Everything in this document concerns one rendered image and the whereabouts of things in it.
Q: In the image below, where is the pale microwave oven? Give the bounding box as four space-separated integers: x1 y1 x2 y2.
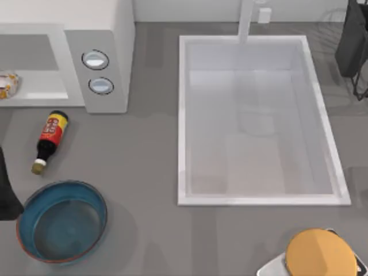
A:
0 0 136 115

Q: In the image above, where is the dark sauce bottle red label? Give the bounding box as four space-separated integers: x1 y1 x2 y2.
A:
31 110 70 176

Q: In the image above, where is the white plate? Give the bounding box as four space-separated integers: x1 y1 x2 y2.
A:
256 252 291 276

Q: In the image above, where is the tall white tap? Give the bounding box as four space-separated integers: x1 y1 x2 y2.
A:
237 0 254 44

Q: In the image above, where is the white and orange snack packet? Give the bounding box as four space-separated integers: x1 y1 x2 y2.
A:
0 72 22 101

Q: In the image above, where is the white sink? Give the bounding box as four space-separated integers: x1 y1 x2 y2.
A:
177 34 352 206

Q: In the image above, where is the white wall socket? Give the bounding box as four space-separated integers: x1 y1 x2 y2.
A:
257 7 272 24

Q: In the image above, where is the orange round lid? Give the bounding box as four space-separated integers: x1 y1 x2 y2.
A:
284 228 360 276

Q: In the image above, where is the blue bowl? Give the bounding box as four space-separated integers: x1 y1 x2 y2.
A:
16 180 108 266

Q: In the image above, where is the round microwave knob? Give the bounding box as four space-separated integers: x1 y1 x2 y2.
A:
87 76 115 95
81 49 110 71

